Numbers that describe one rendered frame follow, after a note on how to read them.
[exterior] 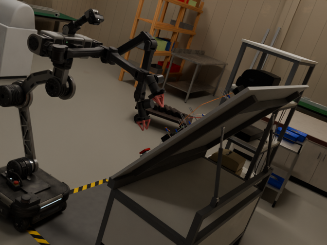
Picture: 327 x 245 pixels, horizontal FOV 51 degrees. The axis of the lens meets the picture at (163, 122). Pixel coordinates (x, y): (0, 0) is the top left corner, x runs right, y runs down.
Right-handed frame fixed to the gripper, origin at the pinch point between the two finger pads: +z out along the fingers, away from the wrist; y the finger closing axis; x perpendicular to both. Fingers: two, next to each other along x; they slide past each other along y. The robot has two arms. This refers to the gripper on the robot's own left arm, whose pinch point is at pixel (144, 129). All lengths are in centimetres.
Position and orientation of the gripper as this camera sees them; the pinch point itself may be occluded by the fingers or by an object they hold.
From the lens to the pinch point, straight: 253.8
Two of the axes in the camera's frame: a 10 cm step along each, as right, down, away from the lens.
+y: 4.7, -1.5, 8.7
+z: 1.5, 9.8, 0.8
